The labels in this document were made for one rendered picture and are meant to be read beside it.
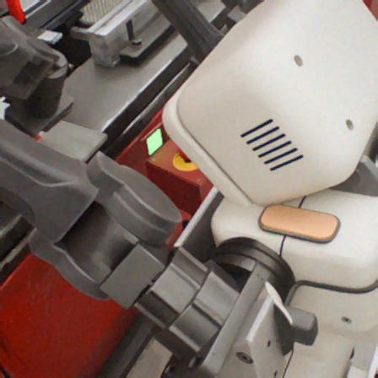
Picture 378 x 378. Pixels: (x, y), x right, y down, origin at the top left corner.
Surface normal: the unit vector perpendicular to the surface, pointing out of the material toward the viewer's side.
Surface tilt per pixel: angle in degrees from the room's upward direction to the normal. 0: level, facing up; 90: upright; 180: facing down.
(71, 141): 0
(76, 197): 74
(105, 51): 90
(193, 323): 55
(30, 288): 90
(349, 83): 48
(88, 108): 0
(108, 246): 60
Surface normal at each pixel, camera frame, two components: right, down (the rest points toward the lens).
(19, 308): 0.86, 0.29
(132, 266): -0.05, 0.22
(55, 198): 0.22, 0.44
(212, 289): 0.49, -0.46
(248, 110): -0.48, 0.66
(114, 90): -0.10, -0.70
